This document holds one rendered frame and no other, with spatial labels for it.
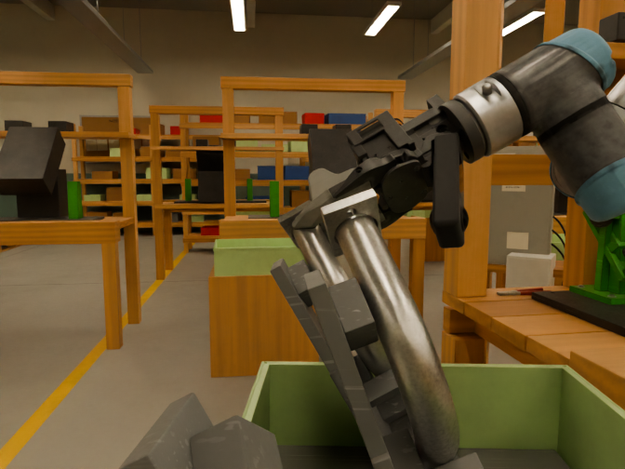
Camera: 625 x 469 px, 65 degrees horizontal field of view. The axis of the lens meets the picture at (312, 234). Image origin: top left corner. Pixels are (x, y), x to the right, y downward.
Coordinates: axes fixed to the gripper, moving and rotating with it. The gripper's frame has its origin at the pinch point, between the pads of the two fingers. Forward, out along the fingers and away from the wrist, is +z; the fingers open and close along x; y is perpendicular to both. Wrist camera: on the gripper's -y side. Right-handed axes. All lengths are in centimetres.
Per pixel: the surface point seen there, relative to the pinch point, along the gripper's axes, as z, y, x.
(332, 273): -0.1, -6.5, 1.3
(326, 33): -185, 919, -567
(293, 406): 14.7, -6.2, -22.7
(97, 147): 353, 899, -506
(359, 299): -1.7, -17.6, 13.8
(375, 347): -0.1, -13.0, -3.9
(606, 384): -28, -17, -51
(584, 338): -35, -4, -69
